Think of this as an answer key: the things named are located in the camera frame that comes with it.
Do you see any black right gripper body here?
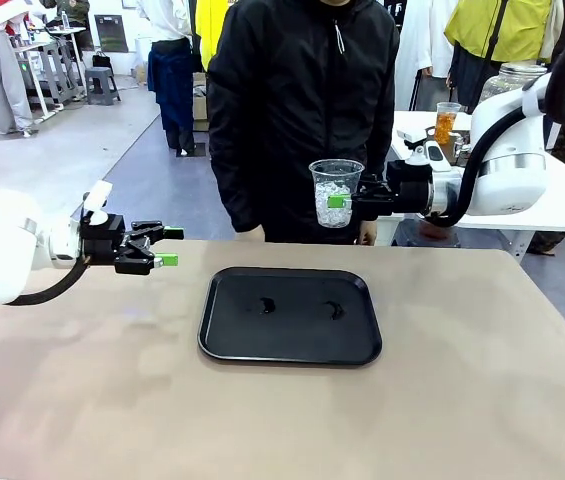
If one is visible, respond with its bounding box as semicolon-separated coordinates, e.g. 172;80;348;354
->
385;158;436;219

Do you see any brown cardboard box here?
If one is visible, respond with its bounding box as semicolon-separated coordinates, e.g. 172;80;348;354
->
191;72;211;133

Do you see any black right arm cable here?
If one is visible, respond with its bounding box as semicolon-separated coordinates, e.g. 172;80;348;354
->
424;14;565;225

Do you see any person in black jacket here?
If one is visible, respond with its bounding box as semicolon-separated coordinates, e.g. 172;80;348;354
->
206;0;402;246

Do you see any person's left hand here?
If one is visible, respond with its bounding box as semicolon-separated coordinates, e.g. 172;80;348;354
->
356;219;379;246

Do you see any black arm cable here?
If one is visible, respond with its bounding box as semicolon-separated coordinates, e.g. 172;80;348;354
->
5;254;91;307
424;14;565;225

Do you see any glass drink dispenser jar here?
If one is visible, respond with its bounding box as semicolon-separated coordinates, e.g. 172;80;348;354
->
449;62;549;164

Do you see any person's right forearm black sleeve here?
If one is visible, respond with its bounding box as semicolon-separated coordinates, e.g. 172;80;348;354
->
209;144;266;235

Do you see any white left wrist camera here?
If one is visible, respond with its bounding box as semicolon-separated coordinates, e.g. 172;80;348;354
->
83;179;114;225

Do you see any grey plastic stool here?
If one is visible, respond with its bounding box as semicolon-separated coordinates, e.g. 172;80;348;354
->
84;66;122;106

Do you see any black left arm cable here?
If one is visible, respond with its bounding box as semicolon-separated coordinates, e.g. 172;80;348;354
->
5;254;91;307

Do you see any person's left forearm black sleeve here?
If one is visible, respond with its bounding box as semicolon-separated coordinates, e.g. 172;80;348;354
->
359;124;397;176

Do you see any black plastic serving tray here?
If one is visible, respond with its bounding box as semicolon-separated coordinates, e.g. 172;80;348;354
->
197;267;383;368

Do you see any white metal desk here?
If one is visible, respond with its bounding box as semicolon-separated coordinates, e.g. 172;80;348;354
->
9;27;88;121

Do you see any white hanging robe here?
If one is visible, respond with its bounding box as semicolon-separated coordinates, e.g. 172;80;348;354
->
394;0;458;112

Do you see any yellow hanging cloth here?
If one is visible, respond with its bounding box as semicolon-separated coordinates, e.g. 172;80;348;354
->
195;0;228;72

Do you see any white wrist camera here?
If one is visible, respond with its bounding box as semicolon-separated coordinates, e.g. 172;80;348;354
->
395;128;447;166
83;179;114;225

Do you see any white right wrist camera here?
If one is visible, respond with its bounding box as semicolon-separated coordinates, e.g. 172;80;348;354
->
395;128;447;166

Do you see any clear drip bowl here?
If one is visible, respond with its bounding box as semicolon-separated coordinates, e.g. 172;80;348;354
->
414;214;461;241

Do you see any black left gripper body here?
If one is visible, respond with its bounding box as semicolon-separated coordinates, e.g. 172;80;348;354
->
79;213;136;265

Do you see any person in green jacket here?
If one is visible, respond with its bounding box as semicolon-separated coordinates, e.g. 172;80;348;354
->
44;0;93;27

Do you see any mannequin with navy skirt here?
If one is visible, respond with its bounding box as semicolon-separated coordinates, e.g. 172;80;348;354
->
136;0;207;158

